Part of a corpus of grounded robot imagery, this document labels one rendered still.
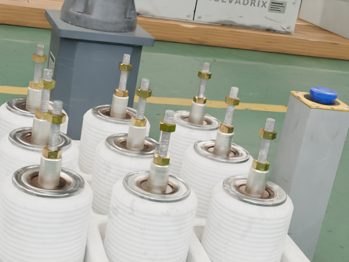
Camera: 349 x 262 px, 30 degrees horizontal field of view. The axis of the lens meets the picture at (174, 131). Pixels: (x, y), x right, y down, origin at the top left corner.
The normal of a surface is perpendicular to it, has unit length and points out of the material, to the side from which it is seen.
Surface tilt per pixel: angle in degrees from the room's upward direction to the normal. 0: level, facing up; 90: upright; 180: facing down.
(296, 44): 90
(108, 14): 72
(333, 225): 0
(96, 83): 90
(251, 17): 90
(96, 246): 0
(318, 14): 90
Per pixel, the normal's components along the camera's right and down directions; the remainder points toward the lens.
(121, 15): 0.69, 0.05
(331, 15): -0.93, -0.05
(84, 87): 0.31, 0.36
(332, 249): 0.17, -0.93
